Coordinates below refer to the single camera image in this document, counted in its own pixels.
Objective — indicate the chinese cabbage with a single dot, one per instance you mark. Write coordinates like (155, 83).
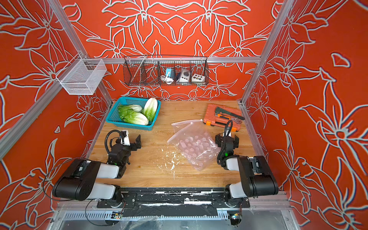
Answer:
(136, 118)
(124, 110)
(150, 109)

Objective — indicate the clear mesh wall bin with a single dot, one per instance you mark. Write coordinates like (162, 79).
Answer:
(82, 77)

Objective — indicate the black wire wall basket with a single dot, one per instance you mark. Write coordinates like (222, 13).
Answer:
(157, 70)

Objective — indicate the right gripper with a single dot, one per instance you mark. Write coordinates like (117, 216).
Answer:
(227, 139)

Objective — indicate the chinese cabbage front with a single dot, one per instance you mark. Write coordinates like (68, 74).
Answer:
(136, 118)

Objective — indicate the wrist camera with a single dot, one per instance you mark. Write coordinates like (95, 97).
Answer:
(227, 132)
(124, 133)

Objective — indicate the teal plastic basket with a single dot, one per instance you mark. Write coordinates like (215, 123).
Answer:
(113, 116)

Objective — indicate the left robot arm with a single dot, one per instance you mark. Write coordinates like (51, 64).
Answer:
(79, 183)

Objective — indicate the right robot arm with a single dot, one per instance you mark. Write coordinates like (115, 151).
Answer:
(256, 176)

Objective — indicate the orange tool case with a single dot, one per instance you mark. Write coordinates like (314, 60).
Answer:
(213, 119)

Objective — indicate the clear zipper bag pink dots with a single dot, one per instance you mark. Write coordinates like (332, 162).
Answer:
(196, 144)

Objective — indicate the white socket cube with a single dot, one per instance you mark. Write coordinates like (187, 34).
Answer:
(197, 78)

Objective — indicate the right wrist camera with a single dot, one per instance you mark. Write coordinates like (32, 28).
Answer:
(227, 132)

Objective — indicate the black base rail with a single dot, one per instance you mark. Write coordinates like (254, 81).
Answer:
(175, 202)

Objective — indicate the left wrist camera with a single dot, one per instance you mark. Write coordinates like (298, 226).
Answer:
(124, 133)

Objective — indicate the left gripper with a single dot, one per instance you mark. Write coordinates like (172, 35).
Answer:
(133, 144)

